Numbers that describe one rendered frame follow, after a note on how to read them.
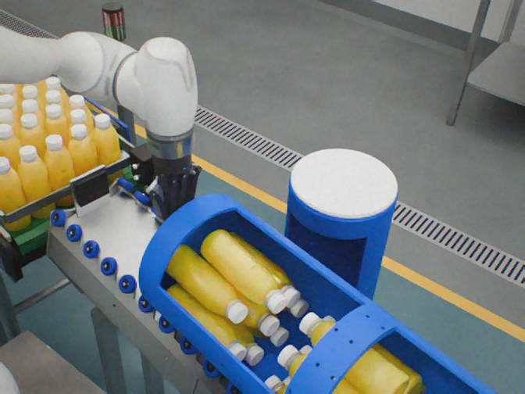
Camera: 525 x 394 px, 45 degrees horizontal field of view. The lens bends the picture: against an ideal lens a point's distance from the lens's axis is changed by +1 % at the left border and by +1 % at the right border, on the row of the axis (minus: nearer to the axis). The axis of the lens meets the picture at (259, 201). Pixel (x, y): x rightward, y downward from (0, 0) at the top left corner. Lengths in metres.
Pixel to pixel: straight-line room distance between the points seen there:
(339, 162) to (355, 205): 0.17
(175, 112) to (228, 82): 2.96
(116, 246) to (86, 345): 1.03
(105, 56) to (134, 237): 0.64
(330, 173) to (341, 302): 0.48
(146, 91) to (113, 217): 0.68
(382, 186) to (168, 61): 0.79
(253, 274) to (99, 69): 0.46
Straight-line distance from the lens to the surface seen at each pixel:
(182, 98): 1.10
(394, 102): 4.02
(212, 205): 1.28
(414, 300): 2.82
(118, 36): 2.01
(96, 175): 1.68
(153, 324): 1.47
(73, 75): 1.14
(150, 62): 1.08
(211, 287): 1.24
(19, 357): 1.37
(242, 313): 1.24
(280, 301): 1.20
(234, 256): 1.24
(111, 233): 1.68
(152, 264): 1.27
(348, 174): 1.70
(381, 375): 1.10
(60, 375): 1.32
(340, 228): 1.60
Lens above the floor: 2.09
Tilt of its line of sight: 41 degrees down
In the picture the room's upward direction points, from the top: 3 degrees clockwise
